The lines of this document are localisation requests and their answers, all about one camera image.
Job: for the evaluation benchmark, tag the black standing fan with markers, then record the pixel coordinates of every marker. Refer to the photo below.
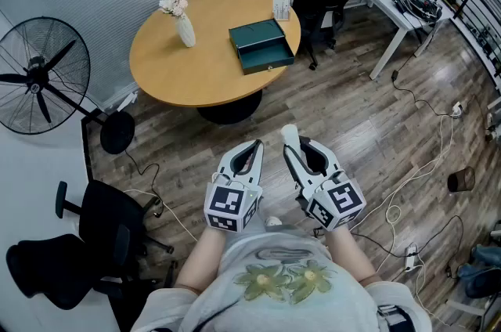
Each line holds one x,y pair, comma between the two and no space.
37,76

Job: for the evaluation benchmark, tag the person's white shoe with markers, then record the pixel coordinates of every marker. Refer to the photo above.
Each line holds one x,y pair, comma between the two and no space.
273,221

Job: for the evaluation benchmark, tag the green drawer box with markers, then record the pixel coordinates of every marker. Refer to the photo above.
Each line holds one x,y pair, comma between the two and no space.
256,33

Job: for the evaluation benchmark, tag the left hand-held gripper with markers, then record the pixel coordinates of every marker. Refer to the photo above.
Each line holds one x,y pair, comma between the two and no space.
223,201

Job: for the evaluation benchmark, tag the person's left forearm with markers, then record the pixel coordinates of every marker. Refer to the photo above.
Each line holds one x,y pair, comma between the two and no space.
201,260

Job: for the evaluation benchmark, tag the white desk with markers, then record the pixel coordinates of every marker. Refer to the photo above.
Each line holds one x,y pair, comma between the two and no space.
385,5

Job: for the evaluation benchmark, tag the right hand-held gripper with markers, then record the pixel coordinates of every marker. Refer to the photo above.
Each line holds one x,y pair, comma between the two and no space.
340,201

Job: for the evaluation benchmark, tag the person's flower print shirt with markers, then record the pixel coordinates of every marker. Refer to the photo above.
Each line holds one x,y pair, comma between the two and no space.
274,299

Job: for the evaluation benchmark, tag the white power strip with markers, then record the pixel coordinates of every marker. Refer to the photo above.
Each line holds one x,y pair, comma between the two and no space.
411,256
457,109

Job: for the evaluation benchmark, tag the wooden holder with white cards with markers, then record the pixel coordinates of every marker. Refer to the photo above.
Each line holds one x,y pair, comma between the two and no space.
282,8

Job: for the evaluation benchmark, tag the small white object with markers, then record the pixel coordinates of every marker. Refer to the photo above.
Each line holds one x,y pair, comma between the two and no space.
290,134

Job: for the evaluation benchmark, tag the person's right forearm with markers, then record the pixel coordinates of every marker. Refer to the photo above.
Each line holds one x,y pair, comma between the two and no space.
348,256

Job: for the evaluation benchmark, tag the black round table base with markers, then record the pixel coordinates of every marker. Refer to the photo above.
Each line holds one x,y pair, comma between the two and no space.
231,113

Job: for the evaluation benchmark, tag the pink and white flower bouquet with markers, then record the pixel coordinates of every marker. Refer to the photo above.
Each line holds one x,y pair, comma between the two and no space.
176,1

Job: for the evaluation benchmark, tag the black metal railing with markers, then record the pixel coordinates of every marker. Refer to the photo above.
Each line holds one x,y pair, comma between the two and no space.
469,1

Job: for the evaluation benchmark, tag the white ribbed vase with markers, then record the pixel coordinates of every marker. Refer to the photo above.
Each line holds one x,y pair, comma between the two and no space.
186,31

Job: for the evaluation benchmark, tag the black mesh wastebasket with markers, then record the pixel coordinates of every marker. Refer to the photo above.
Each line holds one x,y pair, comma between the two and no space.
462,179

